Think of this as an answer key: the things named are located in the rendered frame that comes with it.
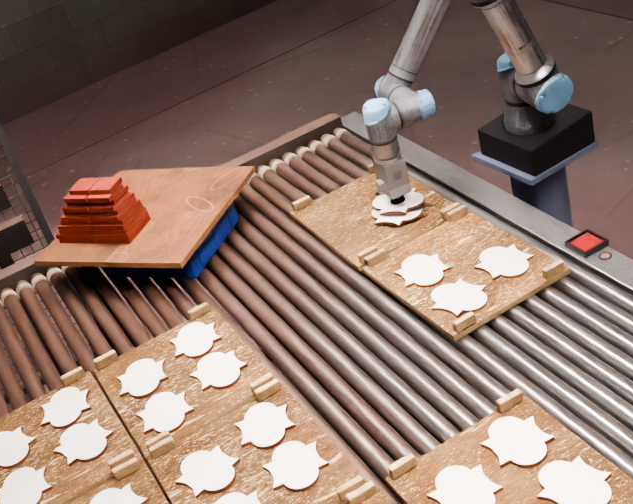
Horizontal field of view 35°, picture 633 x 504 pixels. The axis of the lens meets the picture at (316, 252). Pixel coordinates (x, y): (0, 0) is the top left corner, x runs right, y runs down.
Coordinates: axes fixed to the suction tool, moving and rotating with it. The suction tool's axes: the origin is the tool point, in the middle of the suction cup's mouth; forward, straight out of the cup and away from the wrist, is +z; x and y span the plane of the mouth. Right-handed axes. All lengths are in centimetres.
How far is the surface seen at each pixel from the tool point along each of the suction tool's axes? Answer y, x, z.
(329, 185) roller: -32.6, -8.5, 4.1
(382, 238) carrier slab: 9.0, -10.2, 2.3
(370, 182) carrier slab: -21.1, 0.7, 2.3
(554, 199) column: -3, 51, 24
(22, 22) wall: -460, -59, 37
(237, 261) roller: -13.5, -46.3, 3.9
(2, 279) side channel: -55, -110, 1
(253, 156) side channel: -65, -22, 1
